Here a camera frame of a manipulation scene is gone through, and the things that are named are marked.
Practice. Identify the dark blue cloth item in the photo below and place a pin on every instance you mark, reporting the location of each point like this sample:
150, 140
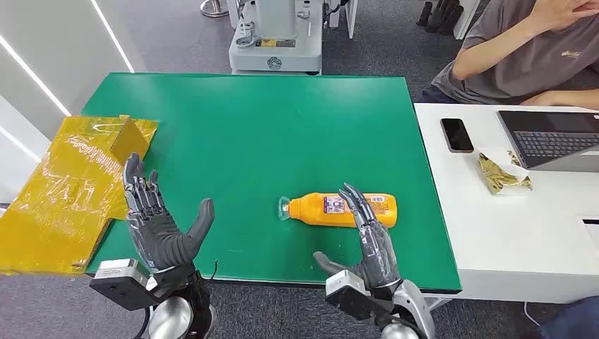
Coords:
573, 320

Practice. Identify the green table mat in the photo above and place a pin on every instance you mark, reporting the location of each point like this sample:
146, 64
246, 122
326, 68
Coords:
262, 140

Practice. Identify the white table leg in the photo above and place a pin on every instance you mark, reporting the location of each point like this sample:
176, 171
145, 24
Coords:
351, 18

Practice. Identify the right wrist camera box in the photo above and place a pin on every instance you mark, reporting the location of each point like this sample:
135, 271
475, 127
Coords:
348, 295

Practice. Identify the person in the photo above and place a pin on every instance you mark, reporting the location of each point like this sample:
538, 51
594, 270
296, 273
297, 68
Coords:
524, 61

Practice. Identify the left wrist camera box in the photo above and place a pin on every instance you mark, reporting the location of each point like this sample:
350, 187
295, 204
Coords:
119, 283

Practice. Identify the grey laptop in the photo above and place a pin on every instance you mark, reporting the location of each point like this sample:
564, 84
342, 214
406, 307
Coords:
552, 140

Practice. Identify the chrome chair base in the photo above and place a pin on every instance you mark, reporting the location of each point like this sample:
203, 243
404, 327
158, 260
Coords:
213, 9

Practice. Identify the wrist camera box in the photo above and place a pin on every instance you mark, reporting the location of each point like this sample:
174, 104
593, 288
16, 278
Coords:
119, 283
348, 295

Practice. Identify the person's right hand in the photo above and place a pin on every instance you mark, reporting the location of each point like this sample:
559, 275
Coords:
557, 11

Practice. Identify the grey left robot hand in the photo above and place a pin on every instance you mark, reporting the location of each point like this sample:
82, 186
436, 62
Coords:
157, 234

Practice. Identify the black smartphone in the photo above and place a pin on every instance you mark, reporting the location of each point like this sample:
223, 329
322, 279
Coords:
456, 135

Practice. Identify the orange plastic bottle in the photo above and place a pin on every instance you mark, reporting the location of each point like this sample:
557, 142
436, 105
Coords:
309, 210

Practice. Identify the person's left hand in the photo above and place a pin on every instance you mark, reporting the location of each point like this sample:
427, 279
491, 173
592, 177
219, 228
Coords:
543, 99

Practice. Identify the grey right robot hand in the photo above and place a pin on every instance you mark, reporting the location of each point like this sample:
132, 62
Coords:
376, 252

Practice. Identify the grey wheeled machine base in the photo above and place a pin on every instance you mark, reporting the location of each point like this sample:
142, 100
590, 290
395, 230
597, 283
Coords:
276, 51

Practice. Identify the black cylindrical items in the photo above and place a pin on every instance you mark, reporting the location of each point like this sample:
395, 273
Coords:
442, 16

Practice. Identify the yellow film wrapped cardboard box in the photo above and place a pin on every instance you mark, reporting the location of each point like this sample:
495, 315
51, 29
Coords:
65, 196

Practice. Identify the gold snack wrapper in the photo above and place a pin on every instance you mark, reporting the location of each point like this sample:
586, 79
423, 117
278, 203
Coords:
498, 178

